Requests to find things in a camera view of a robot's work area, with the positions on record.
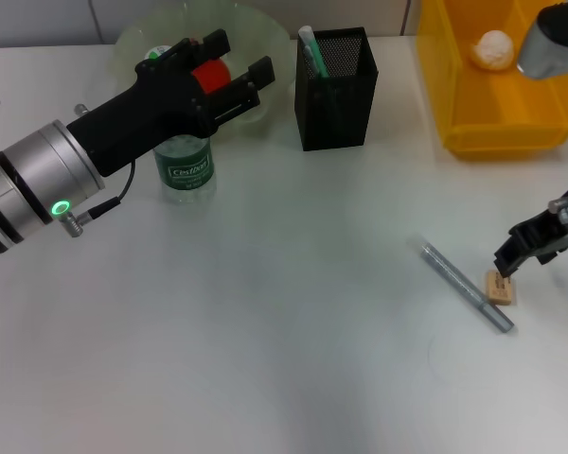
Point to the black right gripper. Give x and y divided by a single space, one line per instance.
554 232

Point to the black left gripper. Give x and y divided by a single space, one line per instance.
142 118

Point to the red-orange toy orange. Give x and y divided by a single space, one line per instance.
213 75

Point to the tan eraser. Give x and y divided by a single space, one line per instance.
501 291

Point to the grey pen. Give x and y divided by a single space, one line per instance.
464 286

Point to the green pen with white clip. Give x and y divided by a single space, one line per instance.
314 54

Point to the clear water bottle green label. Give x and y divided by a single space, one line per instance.
187 172

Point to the white paper ball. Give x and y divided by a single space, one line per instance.
493 49

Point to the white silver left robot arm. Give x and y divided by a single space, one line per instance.
28 189

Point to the pale green glass fruit bowl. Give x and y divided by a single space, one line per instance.
260 38

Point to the black mesh pen holder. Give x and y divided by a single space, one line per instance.
336 109

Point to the yellow plastic bin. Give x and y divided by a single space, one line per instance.
502 118

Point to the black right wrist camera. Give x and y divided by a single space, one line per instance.
554 38

